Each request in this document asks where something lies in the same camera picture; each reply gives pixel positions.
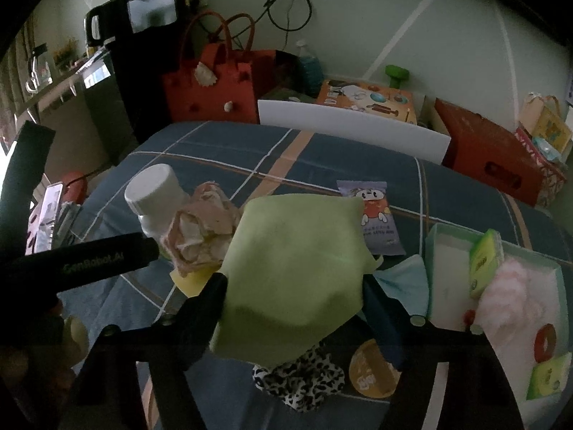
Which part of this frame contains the round wooden disc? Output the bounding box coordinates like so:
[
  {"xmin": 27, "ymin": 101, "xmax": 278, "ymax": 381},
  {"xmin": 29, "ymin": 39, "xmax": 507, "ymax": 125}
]
[{"xmin": 348, "ymin": 338, "xmax": 400, "ymax": 398}]

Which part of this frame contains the wooden shelf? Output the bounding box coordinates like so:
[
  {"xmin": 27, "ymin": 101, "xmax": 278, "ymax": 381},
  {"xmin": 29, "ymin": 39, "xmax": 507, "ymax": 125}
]
[{"xmin": 13, "ymin": 51, "xmax": 112, "ymax": 121}]

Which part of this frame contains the white plastic bottle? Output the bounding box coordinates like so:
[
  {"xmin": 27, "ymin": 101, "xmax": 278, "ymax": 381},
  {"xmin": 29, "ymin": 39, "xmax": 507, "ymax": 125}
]
[{"xmin": 124, "ymin": 163, "xmax": 189, "ymax": 238}]

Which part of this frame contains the blue liquid bottle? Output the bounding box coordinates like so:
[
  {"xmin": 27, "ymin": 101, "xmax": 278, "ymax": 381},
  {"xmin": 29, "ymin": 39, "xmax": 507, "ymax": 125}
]
[{"xmin": 295, "ymin": 40, "xmax": 324, "ymax": 95}]

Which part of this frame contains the white foam board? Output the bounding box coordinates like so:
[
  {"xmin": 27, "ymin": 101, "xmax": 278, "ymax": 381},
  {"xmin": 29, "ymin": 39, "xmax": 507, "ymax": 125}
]
[{"xmin": 257, "ymin": 100, "xmax": 451, "ymax": 164}]

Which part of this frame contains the green dumbbell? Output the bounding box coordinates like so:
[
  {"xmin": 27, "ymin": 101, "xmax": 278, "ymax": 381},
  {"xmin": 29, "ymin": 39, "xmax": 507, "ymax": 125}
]
[{"xmin": 385, "ymin": 65, "xmax": 410, "ymax": 90}]

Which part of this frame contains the purple cartoon wipes packet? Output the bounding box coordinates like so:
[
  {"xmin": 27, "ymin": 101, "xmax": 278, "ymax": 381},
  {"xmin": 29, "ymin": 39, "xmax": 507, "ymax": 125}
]
[{"xmin": 337, "ymin": 180, "xmax": 406, "ymax": 256}]

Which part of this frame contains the pink fluffy cloth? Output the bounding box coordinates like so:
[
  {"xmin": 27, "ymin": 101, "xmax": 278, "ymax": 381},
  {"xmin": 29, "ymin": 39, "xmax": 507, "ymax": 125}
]
[{"xmin": 472, "ymin": 257, "xmax": 565, "ymax": 363}]

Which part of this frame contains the person's left hand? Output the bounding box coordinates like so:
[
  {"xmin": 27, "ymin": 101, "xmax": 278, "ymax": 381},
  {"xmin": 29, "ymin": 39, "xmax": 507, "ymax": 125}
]
[{"xmin": 45, "ymin": 300, "xmax": 90, "ymax": 366}]

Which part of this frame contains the black glass cabinet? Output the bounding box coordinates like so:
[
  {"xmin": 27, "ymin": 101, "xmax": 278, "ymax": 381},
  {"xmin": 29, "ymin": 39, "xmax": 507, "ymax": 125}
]
[{"xmin": 83, "ymin": 49, "xmax": 139, "ymax": 166}]

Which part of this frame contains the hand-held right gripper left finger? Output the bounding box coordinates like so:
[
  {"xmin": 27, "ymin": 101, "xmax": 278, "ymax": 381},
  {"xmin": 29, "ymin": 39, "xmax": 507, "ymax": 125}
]
[{"xmin": 67, "ymin": 273, "xmax": 229, "ymax": 430}]

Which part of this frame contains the yellow sponge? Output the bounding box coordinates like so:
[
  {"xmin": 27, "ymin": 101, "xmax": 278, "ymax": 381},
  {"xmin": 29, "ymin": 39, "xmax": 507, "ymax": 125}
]
[{"xmin": 170, "ymin": 266, "xmax": 216, "ymax": 297}]

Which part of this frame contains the beige gift bag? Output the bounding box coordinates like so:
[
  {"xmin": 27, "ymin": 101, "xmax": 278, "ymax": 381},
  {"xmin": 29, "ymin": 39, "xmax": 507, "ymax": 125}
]
[{"xmin": 519, "ymin": 92, "xmax": 573, "ymax": 153}]

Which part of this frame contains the beige wooden panel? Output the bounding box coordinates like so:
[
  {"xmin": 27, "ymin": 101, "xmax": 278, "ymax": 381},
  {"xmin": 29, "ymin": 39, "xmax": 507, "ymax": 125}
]
[{"xmin": 45, "ymin": 94, "xmax": 112, "ymax": 175}]

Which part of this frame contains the black kettle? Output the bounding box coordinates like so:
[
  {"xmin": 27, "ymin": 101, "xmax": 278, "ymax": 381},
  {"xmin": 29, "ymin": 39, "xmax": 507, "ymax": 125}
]
[{"xmin": 84, "ymin": 2, "xmax": 130, "ymax": 48}]

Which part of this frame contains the blue face mask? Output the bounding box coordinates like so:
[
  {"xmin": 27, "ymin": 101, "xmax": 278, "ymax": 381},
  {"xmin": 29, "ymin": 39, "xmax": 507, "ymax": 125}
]
[{"xmin": 371, "ymin": 254, "xmax": 430, "ymax": 319}]

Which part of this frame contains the black coffee machine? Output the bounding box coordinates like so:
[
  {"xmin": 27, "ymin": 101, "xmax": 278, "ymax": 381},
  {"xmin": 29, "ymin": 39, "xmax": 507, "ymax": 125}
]
[{"xmin": 110, "ymin": 0, "xmax": 184, "ymax": 34}]

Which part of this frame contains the red patterned gift bag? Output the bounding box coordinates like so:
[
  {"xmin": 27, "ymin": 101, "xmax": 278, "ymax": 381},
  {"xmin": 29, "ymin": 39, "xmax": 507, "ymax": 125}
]
[{"xmin": 515, "ymin": 128, "xmax": 567, "ymax": 209}]

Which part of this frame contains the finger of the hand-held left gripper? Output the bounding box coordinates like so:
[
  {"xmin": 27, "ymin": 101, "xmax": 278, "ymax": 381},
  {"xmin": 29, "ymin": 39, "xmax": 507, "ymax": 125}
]
[{"xmin": 0, "ymin": 121, "xmax": 55, "ymax": 261}]

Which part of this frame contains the white phone stand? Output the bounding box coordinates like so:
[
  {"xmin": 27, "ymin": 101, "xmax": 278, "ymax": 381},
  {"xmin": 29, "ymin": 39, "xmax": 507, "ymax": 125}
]
[{"xmin": 54, "ymin": 201, "xmax": 81, "ymax": 247}]

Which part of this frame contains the red felt tote bag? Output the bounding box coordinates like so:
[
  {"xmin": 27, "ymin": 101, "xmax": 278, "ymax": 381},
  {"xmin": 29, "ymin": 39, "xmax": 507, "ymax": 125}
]
[{"xmin": 161, "ymin": 11, "xmax": 276, "ymax": 124}]

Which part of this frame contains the orange illustrated toy box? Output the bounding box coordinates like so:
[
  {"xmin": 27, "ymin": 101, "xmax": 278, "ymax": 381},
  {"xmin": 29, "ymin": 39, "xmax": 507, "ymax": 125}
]
[{"xmin": 316, "ymin": 80, "xmax": 419, "ymax": 126}]

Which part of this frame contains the red cardboard box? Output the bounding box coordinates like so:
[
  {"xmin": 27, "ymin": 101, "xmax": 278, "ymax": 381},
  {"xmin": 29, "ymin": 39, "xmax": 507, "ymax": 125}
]
[{"xmin": 433, "ymin": 97, "xmax": 553, "ymax": 207}]

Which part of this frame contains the red tape ring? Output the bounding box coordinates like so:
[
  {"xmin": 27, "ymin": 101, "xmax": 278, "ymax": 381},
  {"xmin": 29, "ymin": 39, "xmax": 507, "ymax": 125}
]
[{"xmin": 534, "ymin": 324, "xmax": 559, "ymax": 363}]

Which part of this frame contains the light green cloth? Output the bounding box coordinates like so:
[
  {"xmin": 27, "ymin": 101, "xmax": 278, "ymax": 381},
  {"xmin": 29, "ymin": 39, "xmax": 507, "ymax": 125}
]
[{"xmin": 210, "ymin": 193, "xmax": 377, "ymax": 366}]

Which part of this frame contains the pink scrunchie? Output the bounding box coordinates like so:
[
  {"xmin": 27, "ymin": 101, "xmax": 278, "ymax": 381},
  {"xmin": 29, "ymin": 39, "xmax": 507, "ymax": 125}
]
[{"xmin": 159, "ymin": 182, "xmax": 242, "ymax": 278}]

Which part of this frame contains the glass pitcher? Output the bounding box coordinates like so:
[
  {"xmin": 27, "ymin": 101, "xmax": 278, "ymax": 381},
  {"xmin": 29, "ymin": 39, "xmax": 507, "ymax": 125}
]
[{"xmin": 24, "ymin": 45, "xmax": 51, "ymax": 92}]

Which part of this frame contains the smartphone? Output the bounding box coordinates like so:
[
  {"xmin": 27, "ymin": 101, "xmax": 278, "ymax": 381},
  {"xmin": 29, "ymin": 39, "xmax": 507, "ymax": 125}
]
[{"xmin": 27, "ymin": 183, "xmax": 63, "ymax": 256}]

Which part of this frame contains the blue plaid blanket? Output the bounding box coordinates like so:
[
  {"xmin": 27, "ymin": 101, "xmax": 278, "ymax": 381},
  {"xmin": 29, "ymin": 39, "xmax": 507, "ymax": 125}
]
[{"xmin": 58, "ymin": 120, "xmax": 573, "ymax": 430}]

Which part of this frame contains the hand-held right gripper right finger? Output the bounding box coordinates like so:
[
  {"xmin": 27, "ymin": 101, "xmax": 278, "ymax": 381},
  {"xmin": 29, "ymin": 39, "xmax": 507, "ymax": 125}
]
[{"xmin": 363, "ymin": 275, "xmax": 524, "ymax": 430}]

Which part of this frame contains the white tray with teal rim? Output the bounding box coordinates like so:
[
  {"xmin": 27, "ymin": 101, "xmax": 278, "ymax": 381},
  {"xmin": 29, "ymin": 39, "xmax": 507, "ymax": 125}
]
[{"xmin": 423, "ymin": 223, "xmax": 573, "ymax": 413}]

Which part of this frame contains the leopard print scrunchie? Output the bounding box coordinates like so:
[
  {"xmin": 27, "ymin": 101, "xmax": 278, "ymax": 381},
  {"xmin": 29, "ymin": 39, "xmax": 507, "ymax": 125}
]
[{"xmin": 252, "ymin": 352, "xmax": 346, "ymax": 413}]

